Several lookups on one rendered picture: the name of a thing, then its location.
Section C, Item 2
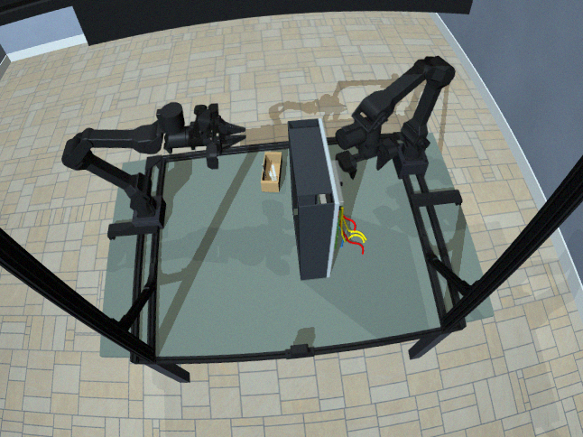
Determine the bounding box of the open tan cardboard box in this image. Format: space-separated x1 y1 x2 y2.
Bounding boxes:
261 152 282 192

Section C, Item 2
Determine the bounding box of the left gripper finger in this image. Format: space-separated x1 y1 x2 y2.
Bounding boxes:
218 133 246 154
218 115 245 135

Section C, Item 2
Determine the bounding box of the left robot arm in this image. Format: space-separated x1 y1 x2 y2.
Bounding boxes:
61 102 211 218

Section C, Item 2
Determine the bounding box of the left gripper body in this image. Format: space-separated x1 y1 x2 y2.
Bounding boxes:
186 103 219 170

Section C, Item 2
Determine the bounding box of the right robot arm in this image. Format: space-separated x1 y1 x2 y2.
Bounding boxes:
335 56 456 161

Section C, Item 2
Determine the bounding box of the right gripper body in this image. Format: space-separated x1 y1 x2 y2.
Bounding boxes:
336 138 398 172

